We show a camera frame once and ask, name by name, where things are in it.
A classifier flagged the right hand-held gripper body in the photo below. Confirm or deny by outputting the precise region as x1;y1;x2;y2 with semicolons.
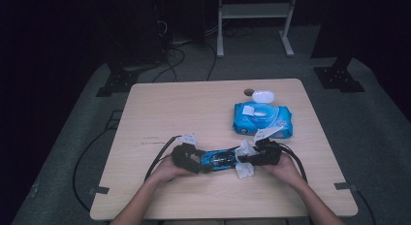
250;125;285;167

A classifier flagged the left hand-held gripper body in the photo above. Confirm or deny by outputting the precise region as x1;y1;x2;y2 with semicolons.
171;132;204;175

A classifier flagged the white wet wipe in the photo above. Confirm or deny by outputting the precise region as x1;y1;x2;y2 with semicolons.
234;138;260;180

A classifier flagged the blue wet wipes pack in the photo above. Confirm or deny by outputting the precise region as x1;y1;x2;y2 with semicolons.
232;89;295;140

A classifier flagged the person's left hand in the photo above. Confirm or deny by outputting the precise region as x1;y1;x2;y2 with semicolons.
154;154;192;184

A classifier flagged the person's right hand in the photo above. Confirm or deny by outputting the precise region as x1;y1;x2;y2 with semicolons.
259;151;302;188

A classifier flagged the grey tape strip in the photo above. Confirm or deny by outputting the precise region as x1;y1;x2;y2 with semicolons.
88;185;111;196
333;181;357;191

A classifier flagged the black stand base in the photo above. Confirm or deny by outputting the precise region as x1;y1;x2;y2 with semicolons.
313;55;366;94
95;69;141;98

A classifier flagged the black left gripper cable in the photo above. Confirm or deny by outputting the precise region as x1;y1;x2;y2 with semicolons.
143;135;182;182

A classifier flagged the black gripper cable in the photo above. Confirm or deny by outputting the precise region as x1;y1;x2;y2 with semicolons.
276;143;308;183
143;135;182;182

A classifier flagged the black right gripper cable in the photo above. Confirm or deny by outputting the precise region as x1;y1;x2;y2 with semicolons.
276;143;308;183

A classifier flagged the black floor cable bundle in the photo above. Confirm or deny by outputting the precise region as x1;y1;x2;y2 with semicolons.
150;19;218;84

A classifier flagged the white metal stand frame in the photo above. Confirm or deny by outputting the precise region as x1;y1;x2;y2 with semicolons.
216;0;299;58

